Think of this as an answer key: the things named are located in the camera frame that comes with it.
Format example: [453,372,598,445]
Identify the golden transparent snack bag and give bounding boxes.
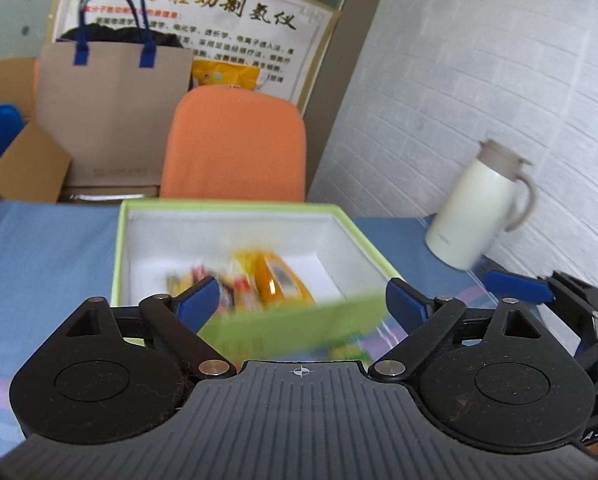
[234,250,314,310]

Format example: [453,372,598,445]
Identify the clear bag yellow snacks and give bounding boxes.
[165,266,252,318]

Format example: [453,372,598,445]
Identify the green cardboard box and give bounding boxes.
[110,198,401,364]

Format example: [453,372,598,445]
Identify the white thermos jug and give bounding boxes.
[425,139,538,271]

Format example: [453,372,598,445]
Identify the blue striped tablecloth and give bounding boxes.
[0,202,494,456]

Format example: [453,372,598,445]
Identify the orange chair back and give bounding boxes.
[160,86,307,203]

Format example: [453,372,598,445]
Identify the yellow bag behind chair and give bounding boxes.
[192,58,260,90]

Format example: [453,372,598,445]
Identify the white poster with text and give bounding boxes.
[46,0,339,107]

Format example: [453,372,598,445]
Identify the brown paper bag blue handles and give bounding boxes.
[35,0,193,188]

